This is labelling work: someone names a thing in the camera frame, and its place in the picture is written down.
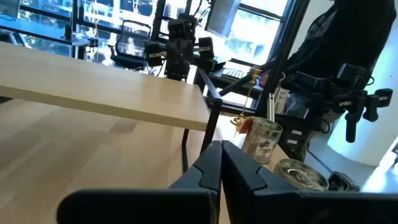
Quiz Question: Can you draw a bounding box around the gold candlestick holder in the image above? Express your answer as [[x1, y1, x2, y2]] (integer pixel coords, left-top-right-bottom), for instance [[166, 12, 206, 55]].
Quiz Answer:
[[230, 67, 262, 126]]

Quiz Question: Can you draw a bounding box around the black computer monitor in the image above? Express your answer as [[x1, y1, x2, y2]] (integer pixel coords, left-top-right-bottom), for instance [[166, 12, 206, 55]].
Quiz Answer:
[[204, 0, 242, 39]]

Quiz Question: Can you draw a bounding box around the black keyboard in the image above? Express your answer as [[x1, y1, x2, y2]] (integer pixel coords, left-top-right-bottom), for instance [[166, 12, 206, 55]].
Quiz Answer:
[[221, 67, 247, 80]]

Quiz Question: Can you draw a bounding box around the black mesh office chair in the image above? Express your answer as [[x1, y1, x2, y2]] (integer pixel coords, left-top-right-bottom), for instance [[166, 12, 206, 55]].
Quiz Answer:
[[110, 19, 153, 70]]

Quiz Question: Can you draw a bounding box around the silver floral candle tin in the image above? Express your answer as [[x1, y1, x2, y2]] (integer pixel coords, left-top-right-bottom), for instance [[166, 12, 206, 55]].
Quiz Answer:
[[273, 158, 330, 192], [238, 116, 284, 165]]

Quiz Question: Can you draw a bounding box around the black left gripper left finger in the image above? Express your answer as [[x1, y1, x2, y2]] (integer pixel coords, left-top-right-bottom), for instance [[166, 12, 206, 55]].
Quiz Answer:
[[57, 139, 223, 224]]

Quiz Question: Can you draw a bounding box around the wooden shelf riser black frame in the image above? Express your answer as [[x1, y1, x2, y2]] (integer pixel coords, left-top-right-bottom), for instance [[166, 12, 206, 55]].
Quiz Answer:
[[0, 41, 223, 174]]

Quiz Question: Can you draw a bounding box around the black desk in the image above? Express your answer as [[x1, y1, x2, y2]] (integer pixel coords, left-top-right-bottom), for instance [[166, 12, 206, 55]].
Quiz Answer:
[[208, 67, 265, 100]]

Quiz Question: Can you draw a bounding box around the black box with white labels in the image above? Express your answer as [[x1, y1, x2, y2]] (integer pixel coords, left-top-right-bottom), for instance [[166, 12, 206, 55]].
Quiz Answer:
[[279, 123, 312, 156]]

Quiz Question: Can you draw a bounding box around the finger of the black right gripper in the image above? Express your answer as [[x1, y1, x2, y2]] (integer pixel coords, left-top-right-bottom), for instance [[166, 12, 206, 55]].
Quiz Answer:
[[198, 36, 215, 62], [144, 40, 166, 68]]

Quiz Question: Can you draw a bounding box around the black aluminium cell frame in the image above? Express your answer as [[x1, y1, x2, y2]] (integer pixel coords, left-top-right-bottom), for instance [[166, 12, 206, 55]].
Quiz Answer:
[[203, 0, 310, 118]]

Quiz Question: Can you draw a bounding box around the small black camera box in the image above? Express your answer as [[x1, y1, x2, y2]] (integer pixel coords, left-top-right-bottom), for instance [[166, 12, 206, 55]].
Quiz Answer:
[[328, 170, 361, 193]]

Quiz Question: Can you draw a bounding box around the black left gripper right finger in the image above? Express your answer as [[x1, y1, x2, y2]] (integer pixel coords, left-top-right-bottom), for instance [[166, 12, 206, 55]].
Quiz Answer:
[[221, 139, 398, 224]]

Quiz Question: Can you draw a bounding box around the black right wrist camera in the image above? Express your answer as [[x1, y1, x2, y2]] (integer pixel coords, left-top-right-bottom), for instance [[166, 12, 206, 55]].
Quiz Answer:
[[167, 18, 191, 40]]

